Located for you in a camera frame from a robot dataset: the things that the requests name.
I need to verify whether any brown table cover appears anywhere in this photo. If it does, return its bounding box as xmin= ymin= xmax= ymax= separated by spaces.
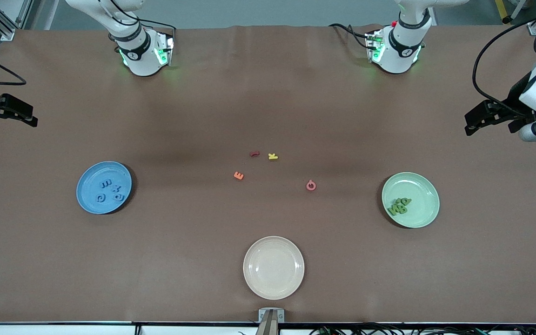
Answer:
xmin=0 ymin=24 xmax=536 ymax=324

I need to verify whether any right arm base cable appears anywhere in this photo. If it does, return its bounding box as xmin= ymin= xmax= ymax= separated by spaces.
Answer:
xmin=135 ymin=17 xmax=177 ymax=40

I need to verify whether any green plate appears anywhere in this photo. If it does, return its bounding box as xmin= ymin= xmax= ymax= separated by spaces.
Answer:
xmin=382 ymin=172 xmax=440 ymax=229

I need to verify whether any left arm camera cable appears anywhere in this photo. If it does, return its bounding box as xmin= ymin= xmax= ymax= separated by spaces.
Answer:
xmin=473 ymin=7 xmax=536 ymax=117

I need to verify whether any white table edge rail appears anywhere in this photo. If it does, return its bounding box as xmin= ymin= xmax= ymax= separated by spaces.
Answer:
xmin=0 ymin=324 xmax=536 ymax=335

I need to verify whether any chair leg with caster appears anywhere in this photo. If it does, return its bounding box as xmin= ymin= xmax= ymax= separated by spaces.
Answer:
xmin=502 ymin=0 xmax=529 ymax=25

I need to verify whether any left arm base cable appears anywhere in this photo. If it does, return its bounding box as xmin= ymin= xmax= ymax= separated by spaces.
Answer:
xmin=328 ymin=22 xmax=372 ymax=50

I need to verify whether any cream plate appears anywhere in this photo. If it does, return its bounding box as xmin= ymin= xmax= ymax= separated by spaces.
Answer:
xmin=243 ymin=236 xmax=305 ymax=300

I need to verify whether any aluminium frame structure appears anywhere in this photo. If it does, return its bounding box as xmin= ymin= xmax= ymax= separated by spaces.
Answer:
xmin=0 ymin=0 xmax=34 ymax=41

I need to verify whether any blue plate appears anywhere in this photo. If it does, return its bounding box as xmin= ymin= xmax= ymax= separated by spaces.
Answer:
xmin=76 ymin=161 xmax=133 ymax=215

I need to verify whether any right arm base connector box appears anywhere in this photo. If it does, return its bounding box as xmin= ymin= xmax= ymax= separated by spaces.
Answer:
xmin=154 ymin=32 xmax=174 ymax=66

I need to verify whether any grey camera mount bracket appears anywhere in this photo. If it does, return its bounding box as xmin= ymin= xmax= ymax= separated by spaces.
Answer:
xmin=255 ymin=308 xmax=285 ymax=335

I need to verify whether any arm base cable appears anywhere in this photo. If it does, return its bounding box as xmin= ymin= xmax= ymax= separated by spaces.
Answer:
xmin=328 ymin=22 xmax=372 ymax=50
xmin=135 ymin=17 xmax=177 ymax=40

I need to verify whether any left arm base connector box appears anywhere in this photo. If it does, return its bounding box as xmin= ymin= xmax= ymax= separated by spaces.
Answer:
xmin=365 ymin=29 xmax=386 ymax=63

